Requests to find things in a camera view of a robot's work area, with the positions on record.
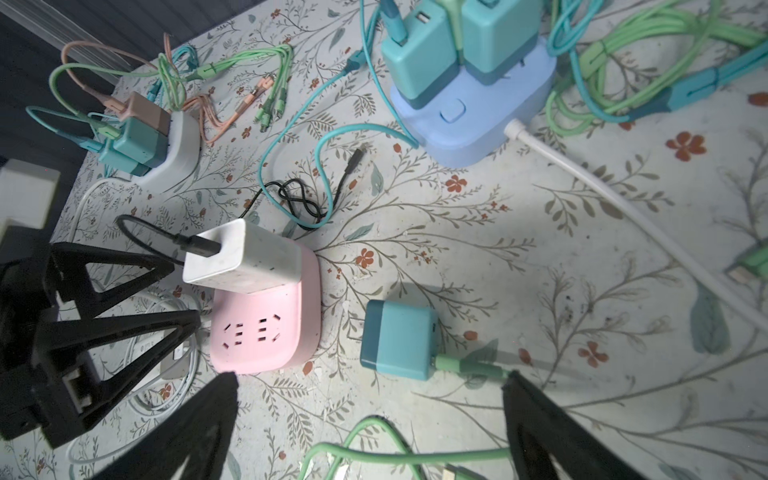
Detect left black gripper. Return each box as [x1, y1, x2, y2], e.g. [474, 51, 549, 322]
[1, 225, 201, 447]

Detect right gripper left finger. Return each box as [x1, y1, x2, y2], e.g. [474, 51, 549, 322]
[95, 372, 239, 479]

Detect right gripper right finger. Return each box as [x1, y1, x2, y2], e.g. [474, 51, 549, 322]
[502, 371, 642, 480]

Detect pink power strip cube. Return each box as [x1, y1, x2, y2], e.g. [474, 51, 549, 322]
[209, 246, 322, 375]

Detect white charger plug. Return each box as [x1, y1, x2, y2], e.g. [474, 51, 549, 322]
[182, 218, 302, 294]

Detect teal charger plug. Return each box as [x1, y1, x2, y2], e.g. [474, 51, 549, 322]
[360, 300, 438, 381]

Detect white power plug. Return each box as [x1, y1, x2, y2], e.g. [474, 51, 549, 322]
[62, 287, 202, 466]

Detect teal chargers on white cube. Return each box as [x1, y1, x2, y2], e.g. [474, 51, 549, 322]
[98, 92, 171, 177]

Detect white power strip cube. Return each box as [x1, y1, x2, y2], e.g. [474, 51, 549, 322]
[131, 111, 201, 194]

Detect blue power strip cube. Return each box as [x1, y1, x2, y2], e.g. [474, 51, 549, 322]
[390, 38, 557, 169]

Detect teal chargers on blue cube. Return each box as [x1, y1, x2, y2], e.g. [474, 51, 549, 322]
[379, 0, 544, 110]

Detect black cable of white charger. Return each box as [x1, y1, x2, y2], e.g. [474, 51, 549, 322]
[113, 146, 367, 265]

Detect pink cable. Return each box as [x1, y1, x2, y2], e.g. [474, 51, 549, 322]
[59, 32, 277, 145]

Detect white cord of blue cube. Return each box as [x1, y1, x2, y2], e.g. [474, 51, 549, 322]
[503, 118, 768, 334]

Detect teal cable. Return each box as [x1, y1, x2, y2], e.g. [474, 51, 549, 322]
[256, 0, 421, 231]

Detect green cable bundle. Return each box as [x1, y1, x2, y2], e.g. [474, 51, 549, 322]
[544, 0, 768, 138]

